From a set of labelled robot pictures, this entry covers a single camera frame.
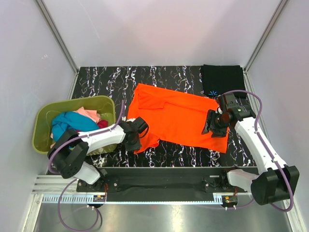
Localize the folded black t shirt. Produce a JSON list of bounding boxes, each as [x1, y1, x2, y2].
[[200, 64, 246, 98]]

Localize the purple cable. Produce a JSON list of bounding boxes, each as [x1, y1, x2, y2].
[[218, 89, 294, 213], [48, 99, 127, 230]]

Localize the olive green plastic basket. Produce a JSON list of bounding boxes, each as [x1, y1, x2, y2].
[[32, 95, 116, 155]]

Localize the pink t shirt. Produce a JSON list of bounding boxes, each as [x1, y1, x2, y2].
[[74, 107, 101, 123]]

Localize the aluminium frame rail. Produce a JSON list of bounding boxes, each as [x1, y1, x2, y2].
[[32, 175, 74, 194]]

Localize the dark red t shirt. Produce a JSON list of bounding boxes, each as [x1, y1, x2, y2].
[[97, 120, 109, 129]]

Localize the right aluminium corner post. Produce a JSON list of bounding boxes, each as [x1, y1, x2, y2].
[[243, 0, 290, 73]]

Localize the left aluminium corner post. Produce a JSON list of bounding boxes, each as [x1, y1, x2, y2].
[[33, 0, 79, 74]]

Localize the aluminium corner post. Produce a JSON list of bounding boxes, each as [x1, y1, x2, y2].
[[243, 0, 290, 73], [33, 0, 79, 74]]

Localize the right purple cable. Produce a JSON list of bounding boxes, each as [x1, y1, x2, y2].
[[218, 89, 294, 213]]

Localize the teal t shirt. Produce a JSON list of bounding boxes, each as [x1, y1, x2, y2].
[[51, 111, 99, 142]]

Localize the orange t shirt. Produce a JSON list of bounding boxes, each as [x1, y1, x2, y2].
[[127, 84, 228, 153]]

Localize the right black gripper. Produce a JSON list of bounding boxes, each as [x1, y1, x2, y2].
[[201, 109, 230, 138]]

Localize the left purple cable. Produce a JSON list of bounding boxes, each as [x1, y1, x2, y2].
[[48, 99, 127, 230]]

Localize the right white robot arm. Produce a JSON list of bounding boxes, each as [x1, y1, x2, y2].
[[202, 90, 300, 212]]

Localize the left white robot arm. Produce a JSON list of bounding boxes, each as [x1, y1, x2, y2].
[[47, 117, 149, 191]]

